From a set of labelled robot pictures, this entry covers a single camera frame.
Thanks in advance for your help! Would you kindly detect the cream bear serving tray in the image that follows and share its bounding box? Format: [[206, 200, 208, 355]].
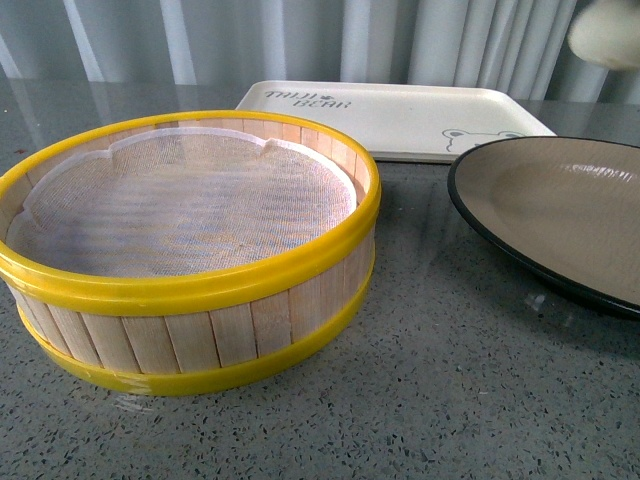
[[237, 81, 553, 163]]

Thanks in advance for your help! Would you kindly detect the white steamed bun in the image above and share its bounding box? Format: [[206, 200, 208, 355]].
[[568, 1, 639, 71]]

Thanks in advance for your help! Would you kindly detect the yellow rimmed bamboo steamer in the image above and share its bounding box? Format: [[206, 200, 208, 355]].
[[1, 110, 381, 396]]

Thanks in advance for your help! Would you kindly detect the beige plate black rim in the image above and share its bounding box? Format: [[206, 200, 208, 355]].
[[448, 137, 639, 319]]

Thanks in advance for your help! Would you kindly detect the white mesh steamer liner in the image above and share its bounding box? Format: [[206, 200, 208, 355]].
[[8, 127, 356, 278]]

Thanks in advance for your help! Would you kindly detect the grey white curtain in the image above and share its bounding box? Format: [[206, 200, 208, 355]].
[[1, 1, 639, 104]]

